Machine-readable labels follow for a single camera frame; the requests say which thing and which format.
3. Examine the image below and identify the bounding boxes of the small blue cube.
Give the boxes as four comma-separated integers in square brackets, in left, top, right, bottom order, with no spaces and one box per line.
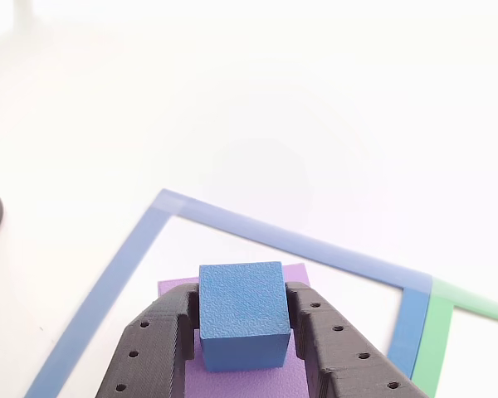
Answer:
[198,260,292,373]

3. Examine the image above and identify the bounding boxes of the green tape square frame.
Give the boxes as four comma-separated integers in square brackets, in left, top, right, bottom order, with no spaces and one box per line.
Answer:
[410,277,498,398]

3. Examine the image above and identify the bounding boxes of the large purple block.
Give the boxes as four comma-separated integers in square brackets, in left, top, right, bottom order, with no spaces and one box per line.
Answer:
[157,263,312,398]

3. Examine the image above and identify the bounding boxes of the blue tape square frame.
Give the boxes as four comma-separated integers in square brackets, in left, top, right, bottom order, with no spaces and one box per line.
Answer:
[22,187,435,398]

